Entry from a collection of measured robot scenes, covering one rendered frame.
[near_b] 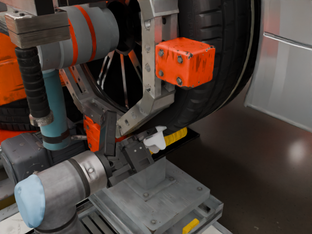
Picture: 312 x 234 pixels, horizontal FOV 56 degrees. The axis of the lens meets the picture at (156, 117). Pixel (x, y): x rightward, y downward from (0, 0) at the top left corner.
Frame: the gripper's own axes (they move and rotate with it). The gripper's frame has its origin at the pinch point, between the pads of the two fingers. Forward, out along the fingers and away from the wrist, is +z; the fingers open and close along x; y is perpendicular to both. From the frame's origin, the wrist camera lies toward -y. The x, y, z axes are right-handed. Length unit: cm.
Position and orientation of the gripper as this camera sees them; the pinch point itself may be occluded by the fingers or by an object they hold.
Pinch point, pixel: (160, 126)
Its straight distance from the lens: 75.8
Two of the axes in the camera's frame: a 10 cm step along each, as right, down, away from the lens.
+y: 4.7, 8.8, -1.0
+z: 7.5, -3.4, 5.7
